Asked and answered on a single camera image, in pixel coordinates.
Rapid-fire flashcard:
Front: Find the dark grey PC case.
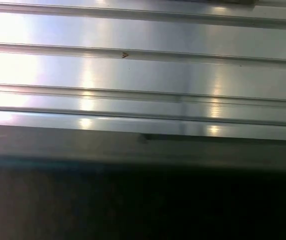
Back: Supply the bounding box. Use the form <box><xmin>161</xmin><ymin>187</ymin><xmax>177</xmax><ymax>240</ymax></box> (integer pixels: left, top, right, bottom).
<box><xmin>0</xmin><ymin>123</ymin><xmax>286</xmax><ymax>240</ymax></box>

